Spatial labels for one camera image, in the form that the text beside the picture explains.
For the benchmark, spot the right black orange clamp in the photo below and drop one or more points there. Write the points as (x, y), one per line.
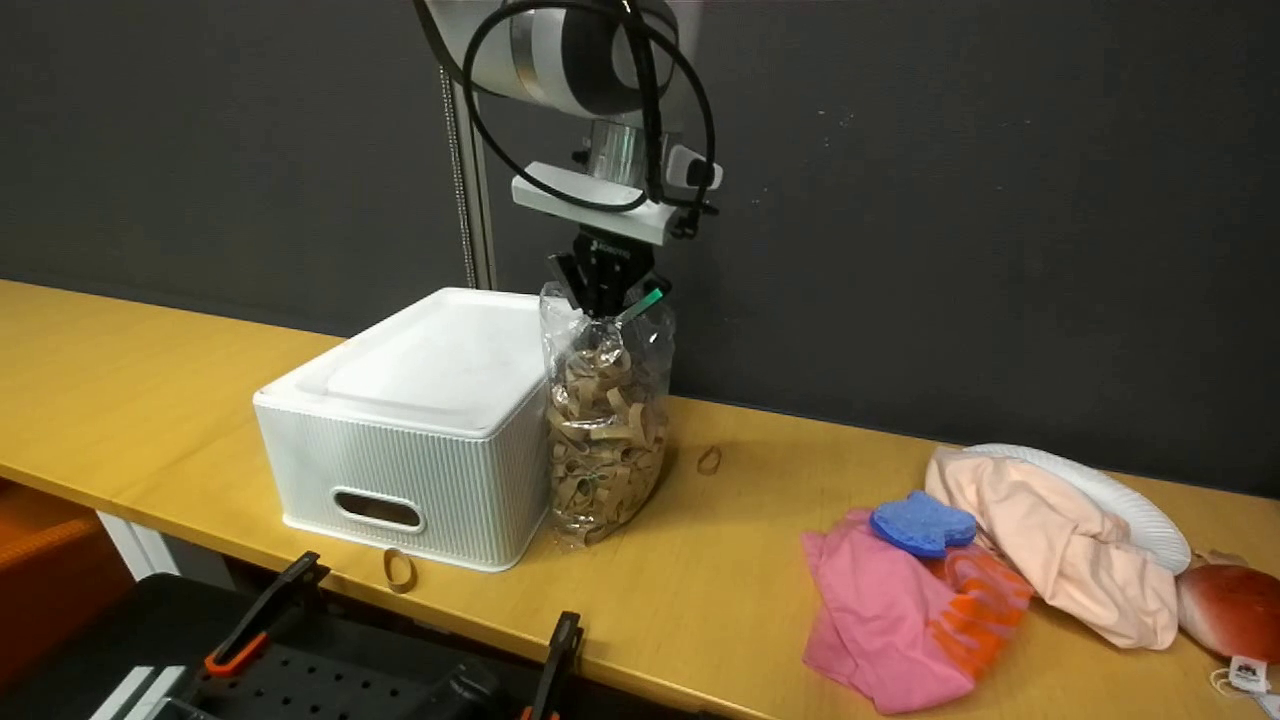
(556, 667)

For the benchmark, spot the orange silicone glove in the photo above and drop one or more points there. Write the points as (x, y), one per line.
(987, 608)

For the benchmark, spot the left black orange clamp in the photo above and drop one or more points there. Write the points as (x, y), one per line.
(252, 630)

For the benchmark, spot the blue sponge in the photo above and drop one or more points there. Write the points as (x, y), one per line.
(920, 524)

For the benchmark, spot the red round object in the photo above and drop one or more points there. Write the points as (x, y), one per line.
(1228, 608)

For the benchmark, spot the rubber band behind bag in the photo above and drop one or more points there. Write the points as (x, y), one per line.
(710, 460)

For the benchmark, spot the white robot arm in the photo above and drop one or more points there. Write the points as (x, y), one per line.
(606, 63)

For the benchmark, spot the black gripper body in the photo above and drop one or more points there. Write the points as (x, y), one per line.
(609, 275)

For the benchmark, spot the rubber band near box front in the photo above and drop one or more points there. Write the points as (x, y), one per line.
(398, 570)

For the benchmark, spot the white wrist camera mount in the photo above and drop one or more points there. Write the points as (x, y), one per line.
(622, 207)

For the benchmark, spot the clear bag of rubber bands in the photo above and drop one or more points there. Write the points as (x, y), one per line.
(606, 409)

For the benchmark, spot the pink cloth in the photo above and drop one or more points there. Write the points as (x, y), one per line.
(875, 630)

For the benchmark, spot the white plastic storage box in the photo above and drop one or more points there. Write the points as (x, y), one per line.
(422, 434)

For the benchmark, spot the black orange clamp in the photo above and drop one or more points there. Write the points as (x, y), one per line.
(252, 630)
(556, 667)

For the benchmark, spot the peach cloth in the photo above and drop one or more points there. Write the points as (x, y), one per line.
(1074, 554)

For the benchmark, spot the metal wall rail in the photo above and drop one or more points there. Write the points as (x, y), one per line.
(468, 178)

